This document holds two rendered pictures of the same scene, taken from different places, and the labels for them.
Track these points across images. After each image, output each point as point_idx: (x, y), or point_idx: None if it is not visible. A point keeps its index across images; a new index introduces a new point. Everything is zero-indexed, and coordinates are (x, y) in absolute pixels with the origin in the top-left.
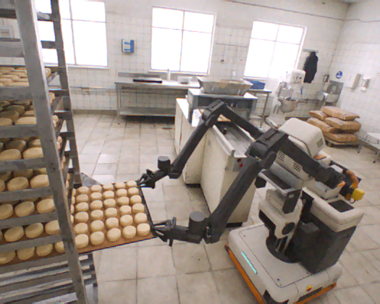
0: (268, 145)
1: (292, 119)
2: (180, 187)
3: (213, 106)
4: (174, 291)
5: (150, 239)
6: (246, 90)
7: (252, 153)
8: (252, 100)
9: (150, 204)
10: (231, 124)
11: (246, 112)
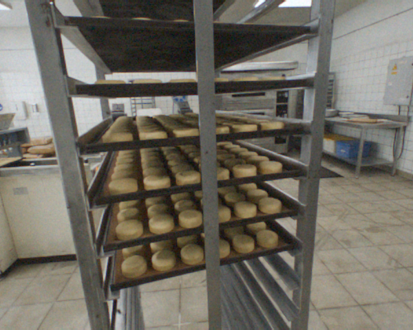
0: (187, 107)
1: (140, 110)
2: None
3: (116, 108)
4: (156, 293)
5: (78, 319)
6: (10, 122)
7: None
8: (23, 130)
9: (1, 325)
10: (15, 165)
11: (16, 148)
